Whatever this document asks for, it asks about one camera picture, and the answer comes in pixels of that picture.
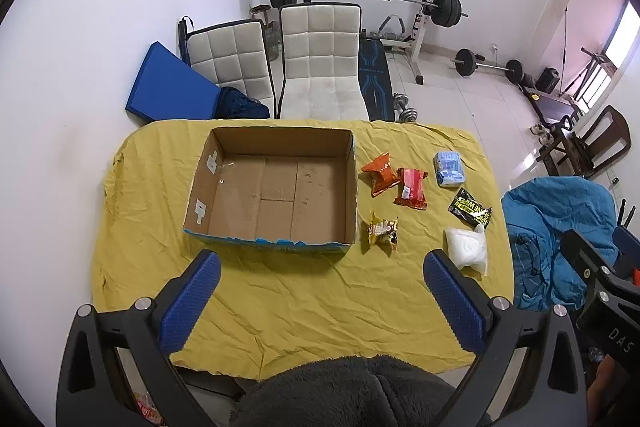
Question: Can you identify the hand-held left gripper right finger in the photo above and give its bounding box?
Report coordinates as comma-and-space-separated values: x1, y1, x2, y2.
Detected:
422, 249, 588, 427

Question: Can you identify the blue foam mat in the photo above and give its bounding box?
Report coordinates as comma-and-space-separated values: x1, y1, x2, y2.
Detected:
125, 42, 223, 125

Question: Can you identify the small white padded chair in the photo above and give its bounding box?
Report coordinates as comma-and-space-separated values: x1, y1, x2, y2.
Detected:
187, 19, 276, 118

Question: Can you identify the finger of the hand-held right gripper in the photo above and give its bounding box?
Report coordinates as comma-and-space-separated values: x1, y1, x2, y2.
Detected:
612, 199, 640, 260
560, 229, 623, 278

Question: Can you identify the black box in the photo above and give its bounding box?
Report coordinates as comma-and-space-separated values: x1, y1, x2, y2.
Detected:
537, 67, 560, 94

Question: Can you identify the white plastic bag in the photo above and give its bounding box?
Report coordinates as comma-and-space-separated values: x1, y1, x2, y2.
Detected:
444, 224, 488, 278

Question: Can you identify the chrome dumbbell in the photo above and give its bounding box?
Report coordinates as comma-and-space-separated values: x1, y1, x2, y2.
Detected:
392, 93, 420, 124

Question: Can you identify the cardboard box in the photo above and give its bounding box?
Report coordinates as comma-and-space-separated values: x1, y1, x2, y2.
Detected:
182, 126, 358, 258

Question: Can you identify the black wipes packet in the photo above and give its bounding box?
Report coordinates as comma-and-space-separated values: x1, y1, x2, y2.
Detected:
447, 188, 493, 228

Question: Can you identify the black tripod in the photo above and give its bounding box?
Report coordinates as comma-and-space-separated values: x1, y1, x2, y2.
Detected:
560, 49, 616, 100

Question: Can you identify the dark wooden chair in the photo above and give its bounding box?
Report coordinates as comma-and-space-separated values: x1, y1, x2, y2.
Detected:
537, 105, 632, 178

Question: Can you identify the clear water jug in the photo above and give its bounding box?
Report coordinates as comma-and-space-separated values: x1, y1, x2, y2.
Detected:
265, 21, 282, 62

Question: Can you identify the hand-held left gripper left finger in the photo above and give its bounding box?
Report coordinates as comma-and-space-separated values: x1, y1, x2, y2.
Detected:
56, 250, 222, 427

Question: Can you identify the yellow snack packet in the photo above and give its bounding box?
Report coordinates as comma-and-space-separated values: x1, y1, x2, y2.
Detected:
367, 210, 399, 252

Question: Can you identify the red snack packet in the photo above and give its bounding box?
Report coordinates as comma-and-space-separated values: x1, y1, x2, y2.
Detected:
393, 167, 430, 211

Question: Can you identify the dark blue cloth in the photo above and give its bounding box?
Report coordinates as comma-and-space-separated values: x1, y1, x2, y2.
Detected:
215, 87, 271, 122

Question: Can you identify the short barbell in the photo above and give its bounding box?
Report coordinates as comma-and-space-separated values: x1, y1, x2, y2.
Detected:
452, 48, 523, 84

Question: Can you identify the large white padded chair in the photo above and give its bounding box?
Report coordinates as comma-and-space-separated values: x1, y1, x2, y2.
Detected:
277, 3, 368, 122

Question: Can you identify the blue blanket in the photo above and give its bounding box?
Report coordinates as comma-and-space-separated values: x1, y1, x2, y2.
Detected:
501, 176, 621, 312

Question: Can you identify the orange snack packet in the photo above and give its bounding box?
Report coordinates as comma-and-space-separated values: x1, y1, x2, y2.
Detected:
361, 152, 401, 198

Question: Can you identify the blue tissue pack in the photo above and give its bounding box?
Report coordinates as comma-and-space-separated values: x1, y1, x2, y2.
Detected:
433, 150, 466, 188

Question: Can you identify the yellow tablecloth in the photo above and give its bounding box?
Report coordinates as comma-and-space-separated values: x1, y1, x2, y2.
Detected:
91, 118, 516, 380

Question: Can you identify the white barbell rack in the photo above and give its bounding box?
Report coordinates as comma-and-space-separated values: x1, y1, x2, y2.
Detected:
295, 0, 446, 85

